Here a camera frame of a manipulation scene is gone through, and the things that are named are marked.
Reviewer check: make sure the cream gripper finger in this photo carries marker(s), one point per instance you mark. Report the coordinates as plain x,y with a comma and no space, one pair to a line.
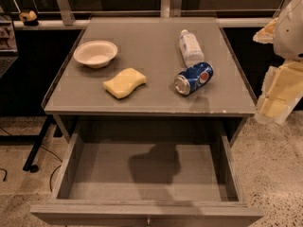
266,34
281,90

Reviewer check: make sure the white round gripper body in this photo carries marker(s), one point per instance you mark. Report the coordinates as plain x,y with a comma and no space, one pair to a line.
290,32

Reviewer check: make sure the grey top drawer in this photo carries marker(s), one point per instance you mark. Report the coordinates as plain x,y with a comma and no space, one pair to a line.
148,174

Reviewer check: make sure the grey drawer cabinet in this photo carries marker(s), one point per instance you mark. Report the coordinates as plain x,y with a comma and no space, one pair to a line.
150,45

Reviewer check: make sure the clear plastic water bottle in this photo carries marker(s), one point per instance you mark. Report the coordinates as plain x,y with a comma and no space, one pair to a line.
190,48

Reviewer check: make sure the blue pepsi can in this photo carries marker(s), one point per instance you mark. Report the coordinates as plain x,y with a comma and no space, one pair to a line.
193,78

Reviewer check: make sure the yellow sponge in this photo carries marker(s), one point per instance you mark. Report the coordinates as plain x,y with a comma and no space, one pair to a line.
124,83

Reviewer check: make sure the white paper bowl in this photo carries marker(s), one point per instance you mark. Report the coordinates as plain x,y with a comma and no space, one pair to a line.
95,54

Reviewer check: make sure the yellow black tape dispenser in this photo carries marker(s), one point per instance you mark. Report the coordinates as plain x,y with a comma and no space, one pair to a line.
28,17

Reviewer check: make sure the black desk leg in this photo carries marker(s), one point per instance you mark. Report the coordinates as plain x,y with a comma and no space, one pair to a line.
26,131

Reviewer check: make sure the metal window frame rail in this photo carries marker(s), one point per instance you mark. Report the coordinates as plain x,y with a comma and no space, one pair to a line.
67,13

